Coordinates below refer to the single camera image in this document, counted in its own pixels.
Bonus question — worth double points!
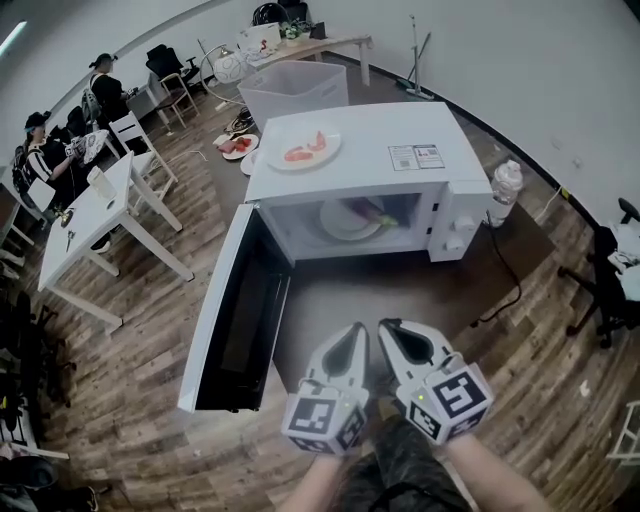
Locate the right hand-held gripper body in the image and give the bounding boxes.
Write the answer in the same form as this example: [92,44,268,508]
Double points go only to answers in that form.
[397,355,495,446]

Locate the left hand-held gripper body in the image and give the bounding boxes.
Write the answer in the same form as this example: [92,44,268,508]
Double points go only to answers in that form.
[281,382,371,456]

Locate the purple eggplant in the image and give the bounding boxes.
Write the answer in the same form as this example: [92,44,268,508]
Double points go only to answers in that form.
[347,197,401,229]

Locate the white microwave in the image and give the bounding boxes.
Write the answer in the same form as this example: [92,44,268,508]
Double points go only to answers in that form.
[177,101,495,415]

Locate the person's left forearm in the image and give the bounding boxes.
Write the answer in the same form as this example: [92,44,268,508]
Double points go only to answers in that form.
[287,452,351,512]

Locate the person's right forearm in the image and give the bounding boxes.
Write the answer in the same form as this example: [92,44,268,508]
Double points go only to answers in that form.
[442,432,551,512]

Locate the person's camouflage shorts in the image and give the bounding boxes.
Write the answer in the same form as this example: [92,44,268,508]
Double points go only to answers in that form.
[344,414,474,512]

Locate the clear plastic bottle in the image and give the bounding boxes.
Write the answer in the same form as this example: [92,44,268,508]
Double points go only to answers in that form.
[487,159,525,229]

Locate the floor mop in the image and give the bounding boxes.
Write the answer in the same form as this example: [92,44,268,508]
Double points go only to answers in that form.
[397,14,434,101]

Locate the white table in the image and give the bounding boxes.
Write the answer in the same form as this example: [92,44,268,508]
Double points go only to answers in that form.
[38,149,195,335]

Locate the white cup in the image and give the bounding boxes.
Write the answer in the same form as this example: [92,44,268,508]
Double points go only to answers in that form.
[86,166,118,200]

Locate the white plastic storage bin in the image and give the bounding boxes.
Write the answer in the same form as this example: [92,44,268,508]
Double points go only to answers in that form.
[237,60,349,134]

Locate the light wooden chair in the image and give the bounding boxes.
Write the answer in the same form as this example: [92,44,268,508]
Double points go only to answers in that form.
[158,72,200,134]

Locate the white chair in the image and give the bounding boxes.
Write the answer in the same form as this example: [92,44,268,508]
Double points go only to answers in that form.
[108,110,184,231]

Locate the white globe floor lamp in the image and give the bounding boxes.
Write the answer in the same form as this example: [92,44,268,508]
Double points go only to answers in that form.
[198,38,249,106]

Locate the light wooden bench table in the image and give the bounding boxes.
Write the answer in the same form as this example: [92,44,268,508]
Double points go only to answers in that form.
[244,33,374,89]

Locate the white paper bag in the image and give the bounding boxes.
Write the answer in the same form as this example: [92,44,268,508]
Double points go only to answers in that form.
[235,22,282,59]

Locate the green potted plant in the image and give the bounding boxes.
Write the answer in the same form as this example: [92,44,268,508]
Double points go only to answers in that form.
[279,19,311,45]

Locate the black power cable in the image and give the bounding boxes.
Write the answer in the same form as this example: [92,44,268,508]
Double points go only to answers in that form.
[469,224,524,329]

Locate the white frame stand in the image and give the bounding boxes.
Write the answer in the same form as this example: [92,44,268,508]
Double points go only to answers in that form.
[604,399,640,466]

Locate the tangled black cables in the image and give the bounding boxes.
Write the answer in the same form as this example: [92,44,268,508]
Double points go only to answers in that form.
[222,104,256,136]

